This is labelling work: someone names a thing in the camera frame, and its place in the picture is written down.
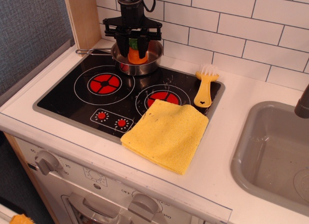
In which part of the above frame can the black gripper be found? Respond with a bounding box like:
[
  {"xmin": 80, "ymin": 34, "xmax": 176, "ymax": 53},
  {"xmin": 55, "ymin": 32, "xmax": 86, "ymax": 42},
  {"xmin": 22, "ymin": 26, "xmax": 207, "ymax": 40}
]
[{"xmin": 103, "ymin": 3, "xmax": 162, "ymax": 59}]

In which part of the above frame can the orange carrot salt shaker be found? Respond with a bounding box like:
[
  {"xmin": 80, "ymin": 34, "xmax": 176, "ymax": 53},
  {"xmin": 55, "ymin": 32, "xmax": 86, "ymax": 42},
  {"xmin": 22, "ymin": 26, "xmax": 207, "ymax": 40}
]
[{"xmin": 127, "ymin": 38, "xmax": 148, "ymax": 65}]

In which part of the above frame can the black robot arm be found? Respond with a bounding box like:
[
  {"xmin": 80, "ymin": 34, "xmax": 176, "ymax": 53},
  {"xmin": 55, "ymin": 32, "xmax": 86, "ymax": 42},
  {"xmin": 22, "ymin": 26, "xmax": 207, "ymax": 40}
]
[{"xmin": 103, "ymin": 0, "xmax": 162, "ymax": 58}]

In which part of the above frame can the yellow scrub brush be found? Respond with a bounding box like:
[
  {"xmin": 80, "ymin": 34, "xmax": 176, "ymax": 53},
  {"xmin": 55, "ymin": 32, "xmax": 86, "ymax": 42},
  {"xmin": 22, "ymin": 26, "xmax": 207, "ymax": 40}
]
[{"xmin": 194, "ymin": 64, "xmax": 219, "ymax": 108}]

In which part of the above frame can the yellow folded cloth napkin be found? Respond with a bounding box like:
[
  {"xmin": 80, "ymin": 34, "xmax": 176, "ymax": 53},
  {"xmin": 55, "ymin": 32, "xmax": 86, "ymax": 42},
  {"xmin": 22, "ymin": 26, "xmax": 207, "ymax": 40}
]
[{"xmin": 120, "ymin": 99, "xmax": 209, "ymax": 175}]

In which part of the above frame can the black toy stovetop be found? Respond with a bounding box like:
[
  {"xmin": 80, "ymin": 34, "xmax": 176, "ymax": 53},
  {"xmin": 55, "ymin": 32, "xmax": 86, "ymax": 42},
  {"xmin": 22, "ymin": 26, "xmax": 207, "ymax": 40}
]
[{"xmin": 32, "ymin": 48, "xmax": 226, "ymax": 145}]

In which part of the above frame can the red left stove knob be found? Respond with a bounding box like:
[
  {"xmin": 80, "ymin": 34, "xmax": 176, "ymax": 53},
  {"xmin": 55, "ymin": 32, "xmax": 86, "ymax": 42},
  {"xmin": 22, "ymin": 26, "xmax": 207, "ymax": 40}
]
[{"xmin": 97, "ymin": 112, "xmax": 106, "ymax": 120}]

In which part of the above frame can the red stove knob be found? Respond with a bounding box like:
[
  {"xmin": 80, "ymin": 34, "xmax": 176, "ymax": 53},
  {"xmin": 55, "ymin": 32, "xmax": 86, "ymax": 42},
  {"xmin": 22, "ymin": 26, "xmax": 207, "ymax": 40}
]
[
  {"xmin": 97, "ymin": 112, "xmax": 106, "ymax": 120},
  {"xmin": 117, "ymin": 119, "xmax": 126, "ymax": 127}
]

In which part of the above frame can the red right stove knob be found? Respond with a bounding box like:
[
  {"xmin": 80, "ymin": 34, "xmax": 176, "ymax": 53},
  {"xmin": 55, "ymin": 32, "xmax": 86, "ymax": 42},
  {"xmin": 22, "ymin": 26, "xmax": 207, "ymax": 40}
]
[{"xmin": 117, "ymin": 119, "xmax": 126, "ymax": 127}]

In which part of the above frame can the grey timer knob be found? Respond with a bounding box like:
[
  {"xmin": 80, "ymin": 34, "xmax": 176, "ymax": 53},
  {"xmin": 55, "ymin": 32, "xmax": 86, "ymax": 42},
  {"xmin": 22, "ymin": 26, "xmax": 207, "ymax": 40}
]
[{"xmin": 35, "ymin": 151, "xmax": 59, "ymax": 175}]

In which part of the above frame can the grey oven knob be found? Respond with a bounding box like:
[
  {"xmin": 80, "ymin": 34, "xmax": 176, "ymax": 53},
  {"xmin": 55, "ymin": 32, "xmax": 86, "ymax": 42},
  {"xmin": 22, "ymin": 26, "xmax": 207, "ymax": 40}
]
[{"xmin": 128, "ymin": 194, "xmax": 159, "ymax": 222}]

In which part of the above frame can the grey sink basin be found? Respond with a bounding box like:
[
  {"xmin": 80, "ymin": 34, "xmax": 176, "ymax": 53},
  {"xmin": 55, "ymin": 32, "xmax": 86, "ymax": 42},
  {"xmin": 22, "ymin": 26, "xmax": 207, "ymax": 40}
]
[{"xmin": 231, "ymin": 101, "xmax": 309, "ymax": 216}]

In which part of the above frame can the grey faucet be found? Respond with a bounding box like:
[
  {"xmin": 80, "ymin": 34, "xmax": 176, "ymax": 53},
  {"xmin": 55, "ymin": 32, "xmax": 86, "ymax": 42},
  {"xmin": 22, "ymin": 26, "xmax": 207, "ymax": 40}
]
[{"xmin": 294, "ymin": 85, "xmax": 309, "ymax": 119}]

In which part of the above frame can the orange fuzzy object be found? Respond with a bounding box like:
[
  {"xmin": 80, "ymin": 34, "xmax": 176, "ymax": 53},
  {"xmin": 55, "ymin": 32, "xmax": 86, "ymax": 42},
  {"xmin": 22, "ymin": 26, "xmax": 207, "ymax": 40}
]
[{"xmin": 0, "ymin": 214, "xmax": 34, "ymax": 224}]

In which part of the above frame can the steel saucepan with handle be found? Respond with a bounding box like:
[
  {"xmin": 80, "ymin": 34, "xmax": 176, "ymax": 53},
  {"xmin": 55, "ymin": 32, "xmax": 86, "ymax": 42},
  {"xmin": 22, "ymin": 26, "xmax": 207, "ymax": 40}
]
[{"xmin": 75, "ymin": 40, "xmax": 163, "ymax": 76}]

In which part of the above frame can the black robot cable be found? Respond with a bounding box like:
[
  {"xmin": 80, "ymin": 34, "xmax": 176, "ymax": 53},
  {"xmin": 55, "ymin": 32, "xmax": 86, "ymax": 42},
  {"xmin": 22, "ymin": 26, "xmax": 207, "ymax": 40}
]
[{"xmin": 142, "ymin": 0, "xmax": 156, "ymax": 13}]

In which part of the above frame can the wooden side post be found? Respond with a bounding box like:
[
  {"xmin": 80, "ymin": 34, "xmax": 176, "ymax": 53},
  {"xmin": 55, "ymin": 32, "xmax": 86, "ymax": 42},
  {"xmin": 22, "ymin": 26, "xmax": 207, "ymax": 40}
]
[{"xmin": 65, "ymin": 0, "xmax": 101, "ymax": 49}]

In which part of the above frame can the oven door with handle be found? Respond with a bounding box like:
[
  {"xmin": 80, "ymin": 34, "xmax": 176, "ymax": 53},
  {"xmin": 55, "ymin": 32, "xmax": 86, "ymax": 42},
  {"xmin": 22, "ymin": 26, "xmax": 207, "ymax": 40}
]
[{"xmin": 60, "ymin": 191, "xmax": 194, "ymax": 224}]

